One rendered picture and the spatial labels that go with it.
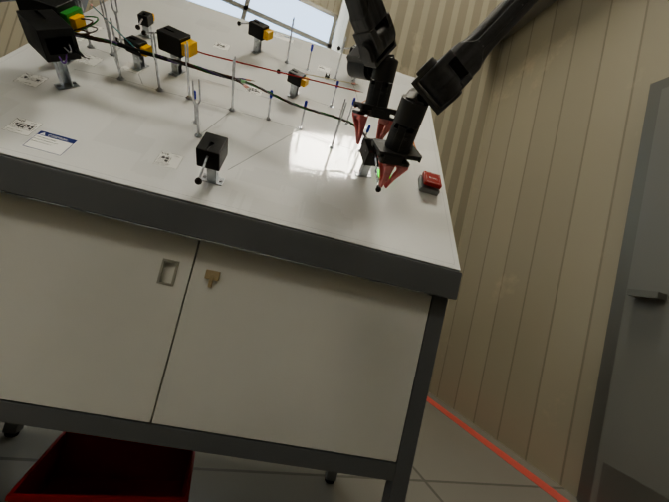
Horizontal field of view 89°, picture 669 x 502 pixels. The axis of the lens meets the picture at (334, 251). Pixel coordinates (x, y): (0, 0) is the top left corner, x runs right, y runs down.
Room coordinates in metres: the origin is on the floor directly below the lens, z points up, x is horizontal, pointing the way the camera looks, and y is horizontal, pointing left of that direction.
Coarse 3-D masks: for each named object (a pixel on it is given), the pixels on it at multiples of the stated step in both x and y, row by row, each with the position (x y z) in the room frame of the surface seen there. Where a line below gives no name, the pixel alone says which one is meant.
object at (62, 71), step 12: (24, 12) 0.68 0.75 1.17; (36, 12) 0.70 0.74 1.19; (48, 12) 0.70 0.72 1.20; (24, 24) 0.68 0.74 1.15; (36, 24) 0.67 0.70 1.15; (48, 24) 0.68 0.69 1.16; (60, 24) 0.69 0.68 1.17; (36, 36) 0.67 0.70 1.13; (48, 36) 0.68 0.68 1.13; (60, 36) 0.69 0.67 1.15; (72, 36) 0.70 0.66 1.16; (36, 48) 0.71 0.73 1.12; (48, 48) 0.71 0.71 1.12; (60, 48) 0.72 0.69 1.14; (72, 48) 0.73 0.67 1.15; (48, 60) 0.70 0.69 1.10; (60, 72) 0.78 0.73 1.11; (60, 84) 0.79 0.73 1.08; (72, 84) 0.80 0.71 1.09
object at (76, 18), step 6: (60, 12) 0.74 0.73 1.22; (66, 12) 0.74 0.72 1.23; (72, 12) 0.75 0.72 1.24; (78, 12) 0.77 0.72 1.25; (66, 18) 0.74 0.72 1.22; (72, 18) 0.75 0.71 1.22; (78, 18) 0.75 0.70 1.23; (72, 24) 0.75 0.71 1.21; (78, 24) 0.76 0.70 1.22; (84, 24) 0.78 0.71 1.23; (78, 30) 0.77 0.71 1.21
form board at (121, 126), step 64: (128, 0) 1.12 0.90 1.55; (0, 64) 0.78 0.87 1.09; (256, 64) 1.10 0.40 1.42; (320, 64) 1.22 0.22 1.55; (0, 128) 0.68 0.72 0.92; (64, 128) 0.72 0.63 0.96; (128, 128) 0.77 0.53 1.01; (192, 128) 0.83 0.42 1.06; (256, 128) 0.89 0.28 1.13; (320, 128) 0.97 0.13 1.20; (192, 192) 0.71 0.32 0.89; (256, 192) 0.76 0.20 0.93; (320, 192) 0.82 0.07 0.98; (384, 192) 0.88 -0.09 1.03; (448, 256) 0.80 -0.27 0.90
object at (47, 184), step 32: (0, 160) 0.64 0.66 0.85; (32, 192) 0.65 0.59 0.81; (64, 192) 0.65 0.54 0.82; (96, 192) 0.66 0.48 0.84; (128, 192) 0.67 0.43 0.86; (160, 224) 0.68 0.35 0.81; (192, 224) 0.69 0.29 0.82; (224, 224) 0.70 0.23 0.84; (256, 224) 0.71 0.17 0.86; (288, 256) 0.72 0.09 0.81; (320, 256) 0.73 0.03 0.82; (352, 256) 0.74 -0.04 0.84; (384, 256) 0.75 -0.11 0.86; (416, 288) 0.76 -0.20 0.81; (448, 288) 0.77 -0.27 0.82
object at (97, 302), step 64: (0, 192) 0.68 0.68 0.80; (0, 256) 0.68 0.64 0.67; (64, 256) 0.70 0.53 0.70; (128, 256) 0.71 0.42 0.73; (192, 256) 0.73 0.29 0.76; (0, 320) 0.69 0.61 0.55; (64, 320) 0.70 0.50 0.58; (128, 320) 0.72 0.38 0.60; (0, 384) 0.69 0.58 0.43; (64, 384) 0.71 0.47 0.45; (128, 384) 0.72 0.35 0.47
